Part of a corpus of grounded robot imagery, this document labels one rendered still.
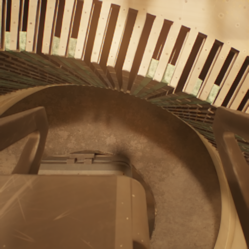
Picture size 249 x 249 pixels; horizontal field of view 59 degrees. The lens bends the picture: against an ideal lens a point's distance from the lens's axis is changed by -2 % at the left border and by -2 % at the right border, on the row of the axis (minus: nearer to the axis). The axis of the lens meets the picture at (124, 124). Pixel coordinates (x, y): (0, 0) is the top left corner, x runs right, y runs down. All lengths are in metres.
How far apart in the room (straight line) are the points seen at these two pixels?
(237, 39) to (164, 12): 0.10
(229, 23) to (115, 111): 1.08
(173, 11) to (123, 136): 1.10
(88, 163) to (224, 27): 0.93
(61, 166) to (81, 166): 0.10
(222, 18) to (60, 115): 1.19
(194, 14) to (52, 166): 0.99
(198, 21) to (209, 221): 1.43
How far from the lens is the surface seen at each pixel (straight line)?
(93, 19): 0.35
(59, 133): 1.43
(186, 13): 0.34
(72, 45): 0.33
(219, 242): 1.69
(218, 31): 0.34
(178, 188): 1.49
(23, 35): 0.35
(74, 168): 1.15
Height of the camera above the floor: 1.36
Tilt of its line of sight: 85 degrees down
